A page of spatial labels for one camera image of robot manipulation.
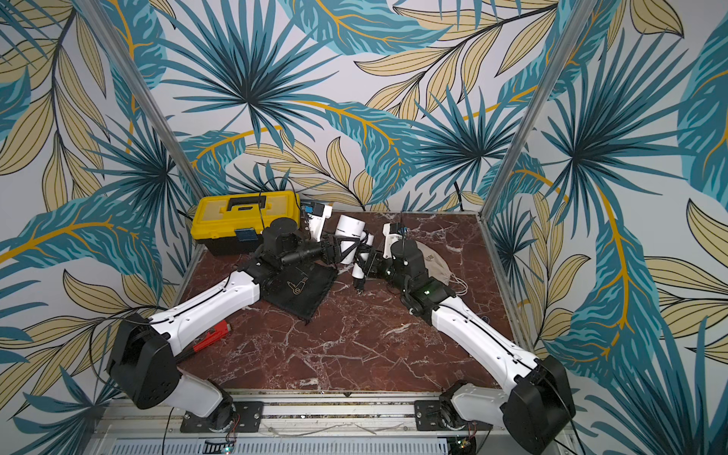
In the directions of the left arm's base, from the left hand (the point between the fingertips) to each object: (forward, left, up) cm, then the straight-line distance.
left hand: (355, 244), depth 73 cm
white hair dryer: (+2, +1, +5) cm, 5 cm away
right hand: (0, -1, -3) cm, 3 cm away
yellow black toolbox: (+19, +42, -15) cm, 48 cm away
